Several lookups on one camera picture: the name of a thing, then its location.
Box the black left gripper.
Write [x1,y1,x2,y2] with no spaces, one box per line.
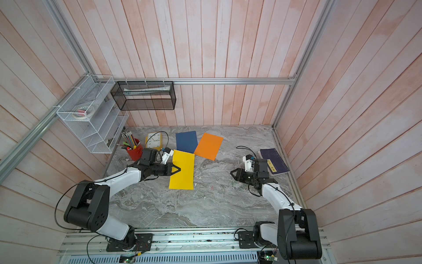
[150,162,181,176]

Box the yellow paper document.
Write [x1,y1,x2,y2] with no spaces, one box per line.
[169,150,195,190]

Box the blue paper document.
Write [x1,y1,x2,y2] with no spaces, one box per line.
[175,131,198,154]

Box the orange paper document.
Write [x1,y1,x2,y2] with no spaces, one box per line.
[194,133,224,161]

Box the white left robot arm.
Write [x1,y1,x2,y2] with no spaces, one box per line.
[64,147,181,244]

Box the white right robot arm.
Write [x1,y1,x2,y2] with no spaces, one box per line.
[230,155,323,261]

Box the yellow desk clock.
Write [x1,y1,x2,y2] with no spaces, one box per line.
[145,132,163,150]

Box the dark purple book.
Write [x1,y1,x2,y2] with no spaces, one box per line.
[259,148,290,175]

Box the red metal pencil cup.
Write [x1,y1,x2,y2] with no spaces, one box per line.
[126,139,143,161]

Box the tape roll in shelf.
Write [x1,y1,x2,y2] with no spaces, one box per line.
[71,105,95,120]

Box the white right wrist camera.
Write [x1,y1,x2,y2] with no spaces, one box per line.
[242,155,255,172]

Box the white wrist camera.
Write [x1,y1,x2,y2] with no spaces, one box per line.
[242,155,255,172]
[161,147,174,165]

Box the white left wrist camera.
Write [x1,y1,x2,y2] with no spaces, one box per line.
[161,147,174,165]

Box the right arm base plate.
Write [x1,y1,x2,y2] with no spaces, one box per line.
[234,221,278,249]

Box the aluminium front rail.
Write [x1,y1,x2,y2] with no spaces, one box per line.
[57,227,330,256]

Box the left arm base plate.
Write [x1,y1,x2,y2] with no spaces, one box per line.
[106,233,153,252]

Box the black wire mesh basket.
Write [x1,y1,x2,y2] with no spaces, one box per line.
[111,80,177,111]

